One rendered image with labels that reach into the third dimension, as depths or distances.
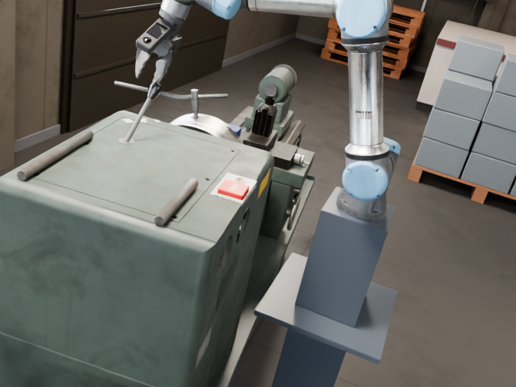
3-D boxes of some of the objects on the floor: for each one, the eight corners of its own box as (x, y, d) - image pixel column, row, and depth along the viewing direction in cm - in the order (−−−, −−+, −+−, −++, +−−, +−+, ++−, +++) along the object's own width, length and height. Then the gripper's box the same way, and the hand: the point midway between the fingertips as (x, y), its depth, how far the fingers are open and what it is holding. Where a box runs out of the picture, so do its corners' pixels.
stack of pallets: (408, 70, 942) (427, 12, 900) (401, 81, 859) (421, 18, 818) (332, 49, 973) (347, -8, 931) (319, 57, 890) (334, -5, 849)
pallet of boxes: (544, 193, 541) (602, 71, 488) (551, 226, 471) (620, 88, 418) (418, 153, 572) (459, 34, 519) (406, 179, 502) (453, 44, 450)
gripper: (197, 21, 159) (171, 87, 169) (161, 1, 159) (137, 68, 169) (186, 25, 151) (160, 94, 161) (148, 4, 152) (124, 74, 161)
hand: (145, 78), depth 162 cm, fingers open, 4 cm apart
